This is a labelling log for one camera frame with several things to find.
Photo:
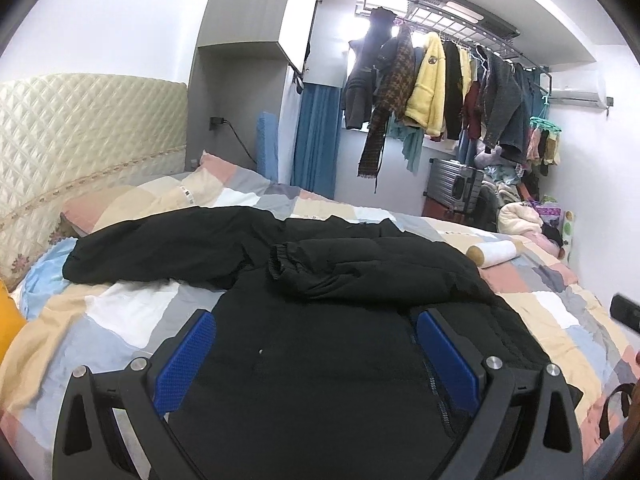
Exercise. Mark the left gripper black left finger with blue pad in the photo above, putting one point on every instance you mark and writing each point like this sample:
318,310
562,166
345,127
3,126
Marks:
88,441

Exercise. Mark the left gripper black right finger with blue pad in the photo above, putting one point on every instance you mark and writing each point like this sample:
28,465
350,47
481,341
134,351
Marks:
521,422

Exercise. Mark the large black jacket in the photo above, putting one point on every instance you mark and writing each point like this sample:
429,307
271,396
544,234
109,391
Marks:
315,371

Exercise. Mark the patchwork checkered quilt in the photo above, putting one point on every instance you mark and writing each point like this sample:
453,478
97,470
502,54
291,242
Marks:
107,326

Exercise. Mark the yellow cushion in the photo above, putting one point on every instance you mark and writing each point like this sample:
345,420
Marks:
11,320

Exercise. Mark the black device at bed edge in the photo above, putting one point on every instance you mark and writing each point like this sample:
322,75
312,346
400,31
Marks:
626,311

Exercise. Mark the light blue cloth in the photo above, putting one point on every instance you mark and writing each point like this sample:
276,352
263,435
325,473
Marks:
45,278

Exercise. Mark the white paper roll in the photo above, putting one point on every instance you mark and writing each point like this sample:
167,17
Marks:
487,254

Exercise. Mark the cream plush blanket pile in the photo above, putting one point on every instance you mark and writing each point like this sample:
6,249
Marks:
518,219

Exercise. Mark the purple patterned bag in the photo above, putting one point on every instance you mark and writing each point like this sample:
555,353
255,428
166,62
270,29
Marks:
551,214

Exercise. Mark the red cabinet under suitcase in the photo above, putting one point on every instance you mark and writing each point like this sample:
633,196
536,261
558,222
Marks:
433,209

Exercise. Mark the silver ribbed suitcase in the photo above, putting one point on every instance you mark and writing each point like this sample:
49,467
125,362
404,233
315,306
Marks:
456,186

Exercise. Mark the patchwork pillow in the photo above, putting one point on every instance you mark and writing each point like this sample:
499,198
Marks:
215,183

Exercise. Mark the cream quilted headboard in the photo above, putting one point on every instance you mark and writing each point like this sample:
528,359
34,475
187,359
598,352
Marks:
69,134

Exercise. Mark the green sock hanger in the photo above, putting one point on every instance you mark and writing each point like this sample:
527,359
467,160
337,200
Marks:
541,120

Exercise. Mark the blue folded board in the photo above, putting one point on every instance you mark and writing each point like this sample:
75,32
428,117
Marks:
267,146

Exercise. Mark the teal hanging cloth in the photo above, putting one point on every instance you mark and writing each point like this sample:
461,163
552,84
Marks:
411,139

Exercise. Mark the dark denim jacket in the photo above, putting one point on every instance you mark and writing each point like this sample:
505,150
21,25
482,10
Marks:
503,107

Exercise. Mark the dark red hanging garment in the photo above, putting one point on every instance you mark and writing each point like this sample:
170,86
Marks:
472,112

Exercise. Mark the yellow fleece jacket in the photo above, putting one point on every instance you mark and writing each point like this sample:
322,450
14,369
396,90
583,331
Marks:
425,107

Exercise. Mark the blue curtain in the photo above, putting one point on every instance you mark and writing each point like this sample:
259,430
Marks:
317,140

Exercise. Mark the black hanging garment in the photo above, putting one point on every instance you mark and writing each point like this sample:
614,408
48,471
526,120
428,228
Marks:
453,91

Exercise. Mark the white air conditioner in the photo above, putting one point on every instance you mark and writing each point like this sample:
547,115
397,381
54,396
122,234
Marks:
582,88

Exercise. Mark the brown plaid scarf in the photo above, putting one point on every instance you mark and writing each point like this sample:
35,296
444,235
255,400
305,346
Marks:
392,99

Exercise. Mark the dark grey hanging jacket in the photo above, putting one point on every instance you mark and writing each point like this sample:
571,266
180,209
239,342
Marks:
360,83

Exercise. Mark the grey overhead cabinet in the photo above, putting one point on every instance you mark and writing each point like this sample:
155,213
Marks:
277,29

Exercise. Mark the metal ceiling drying rack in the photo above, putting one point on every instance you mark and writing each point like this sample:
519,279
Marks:
464,23

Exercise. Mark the black wall plug with cable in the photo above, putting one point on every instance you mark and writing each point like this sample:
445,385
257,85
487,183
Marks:
228,144

